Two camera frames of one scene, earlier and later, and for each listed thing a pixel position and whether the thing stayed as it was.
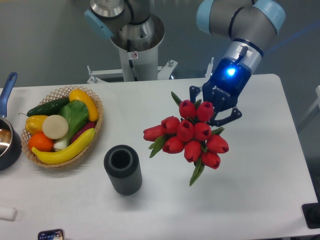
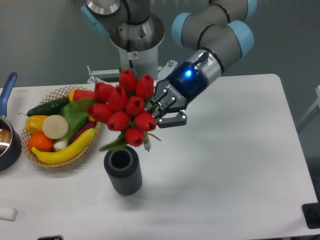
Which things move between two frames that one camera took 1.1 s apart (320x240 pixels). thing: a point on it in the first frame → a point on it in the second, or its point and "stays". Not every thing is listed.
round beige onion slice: [55, 127] stays
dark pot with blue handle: [10, 138] stays
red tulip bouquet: [192, 134] → [125, 108]
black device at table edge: [312, 214] stays
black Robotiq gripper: [230, 78] → [174, 93]
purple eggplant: [87, 125] stays
